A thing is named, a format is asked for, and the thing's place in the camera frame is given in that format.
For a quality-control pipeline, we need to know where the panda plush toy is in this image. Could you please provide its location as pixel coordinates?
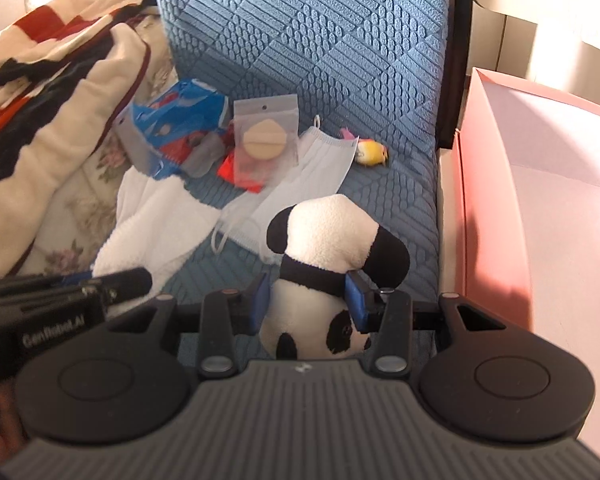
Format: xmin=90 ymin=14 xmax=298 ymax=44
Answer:
xmin=259 ymin=194 xmax=411 ymax=360

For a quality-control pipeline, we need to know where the white face mask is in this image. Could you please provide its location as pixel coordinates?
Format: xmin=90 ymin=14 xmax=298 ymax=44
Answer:
xmin=211 ymin=126 xmax=358 ymax=264

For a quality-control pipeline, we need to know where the bagged beige powder puff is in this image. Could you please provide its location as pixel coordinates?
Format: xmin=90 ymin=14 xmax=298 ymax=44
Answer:
xmin=233 ymin=94 xmax=299 ymax=186

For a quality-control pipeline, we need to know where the floral sofa cover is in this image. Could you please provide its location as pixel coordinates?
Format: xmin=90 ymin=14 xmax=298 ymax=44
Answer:
xmin=18 ymin=15 xmax=176 ymax=275

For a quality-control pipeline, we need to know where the red white snack wrapper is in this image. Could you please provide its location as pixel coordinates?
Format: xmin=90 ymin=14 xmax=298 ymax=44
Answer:
xmin=215 ymin=122 xmax=264 ymax=193

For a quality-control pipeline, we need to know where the yellow bird toy pink feather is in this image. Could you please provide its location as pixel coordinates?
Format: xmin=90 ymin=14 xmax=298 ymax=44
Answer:
xmin=339 ymin=128 xmax=390 ymax=167

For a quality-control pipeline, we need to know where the pink cardboard box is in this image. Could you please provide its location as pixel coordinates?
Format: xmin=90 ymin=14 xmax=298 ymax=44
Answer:
xmin=438 ymin=70 xmax=600 ymax=454

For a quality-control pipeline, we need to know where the blue red plastic package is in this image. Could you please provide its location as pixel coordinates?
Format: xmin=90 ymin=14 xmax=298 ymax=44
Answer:
xmin=116 ymin=79 xmax=230 ymax=180

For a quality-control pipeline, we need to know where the red black cream blanket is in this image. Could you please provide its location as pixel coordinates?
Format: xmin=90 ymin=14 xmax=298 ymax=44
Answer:
xmin=0 ymin=0 xmax=157 ymax=278

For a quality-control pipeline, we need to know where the blue quilted chair cover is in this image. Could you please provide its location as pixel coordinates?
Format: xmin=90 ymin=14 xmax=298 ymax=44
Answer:
xmin=158 ymin=0 xmax=449 ymax=301

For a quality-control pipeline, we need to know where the black chair frame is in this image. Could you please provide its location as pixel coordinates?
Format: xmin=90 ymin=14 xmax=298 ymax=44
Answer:
xmin=436 ymin=0 xmax=474 ymax=150

